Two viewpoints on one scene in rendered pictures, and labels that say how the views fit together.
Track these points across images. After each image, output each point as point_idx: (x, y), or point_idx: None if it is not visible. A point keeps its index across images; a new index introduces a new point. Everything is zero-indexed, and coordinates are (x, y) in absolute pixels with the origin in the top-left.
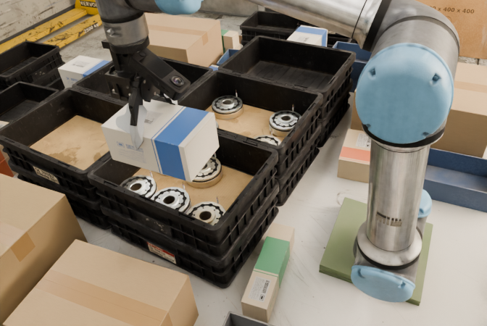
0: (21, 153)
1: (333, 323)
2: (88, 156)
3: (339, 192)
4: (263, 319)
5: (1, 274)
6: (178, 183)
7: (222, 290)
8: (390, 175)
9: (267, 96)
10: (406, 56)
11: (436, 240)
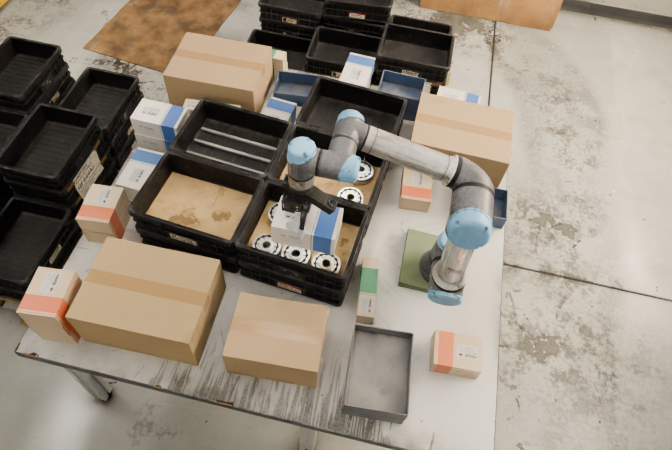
0: (162, 225)
1: (411, 318)
2: (206, 216)
3: (402, 221)
4: (369, 323)
5: (200, 324)
6: None
7: (337, 307)
8: (458, 255)
9: None
10: (473, 218)
11: None
